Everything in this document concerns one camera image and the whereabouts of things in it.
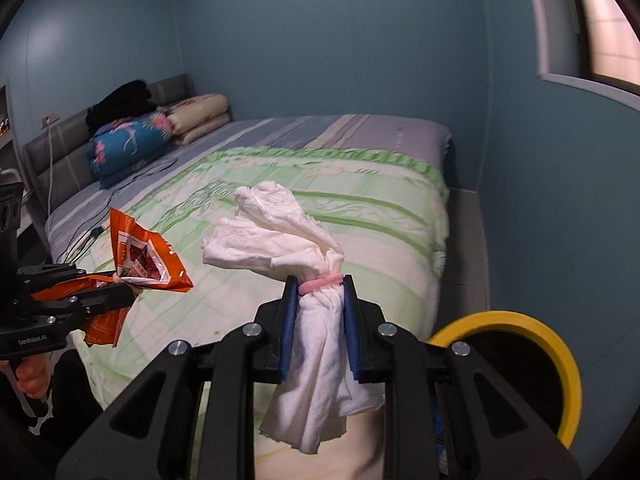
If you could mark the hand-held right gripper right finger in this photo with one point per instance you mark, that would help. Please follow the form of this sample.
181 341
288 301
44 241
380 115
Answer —
351 335

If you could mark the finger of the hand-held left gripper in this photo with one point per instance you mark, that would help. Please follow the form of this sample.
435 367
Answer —
100 297
50 271

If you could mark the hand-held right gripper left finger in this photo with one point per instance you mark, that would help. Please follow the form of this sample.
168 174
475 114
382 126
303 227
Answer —
286 335

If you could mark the orange snack wrapper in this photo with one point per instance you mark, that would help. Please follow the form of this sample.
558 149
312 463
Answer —
150 260

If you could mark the white tissue bundle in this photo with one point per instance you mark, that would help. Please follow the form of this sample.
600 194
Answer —
280 230

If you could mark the yellow-rimmed trash bin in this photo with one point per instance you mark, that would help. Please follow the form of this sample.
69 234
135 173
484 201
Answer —
500 320

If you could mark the person's left hand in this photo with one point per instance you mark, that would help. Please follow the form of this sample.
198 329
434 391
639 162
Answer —
32 380

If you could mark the person's dark pants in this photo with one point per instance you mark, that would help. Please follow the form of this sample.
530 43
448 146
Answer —
70 390

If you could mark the grey padded headboard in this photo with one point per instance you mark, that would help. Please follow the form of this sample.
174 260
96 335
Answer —
60 160

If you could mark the green patterned blanket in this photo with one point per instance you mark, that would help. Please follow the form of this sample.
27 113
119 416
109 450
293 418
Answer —
375 210

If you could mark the blue floral folded quilt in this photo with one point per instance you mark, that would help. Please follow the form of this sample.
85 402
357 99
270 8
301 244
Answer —
125 145

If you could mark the black clothes pile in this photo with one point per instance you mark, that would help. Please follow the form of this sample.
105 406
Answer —
120 102

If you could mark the bed with striped sheet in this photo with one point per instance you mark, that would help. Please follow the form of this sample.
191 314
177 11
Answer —
350 130

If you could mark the beige folded quilt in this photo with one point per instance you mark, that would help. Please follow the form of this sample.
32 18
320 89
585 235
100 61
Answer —
200 110

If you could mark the brown framed window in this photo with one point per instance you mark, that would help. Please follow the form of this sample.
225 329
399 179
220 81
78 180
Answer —
550 35

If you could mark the white wall socket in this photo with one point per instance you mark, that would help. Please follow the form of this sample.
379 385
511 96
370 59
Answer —
49 121

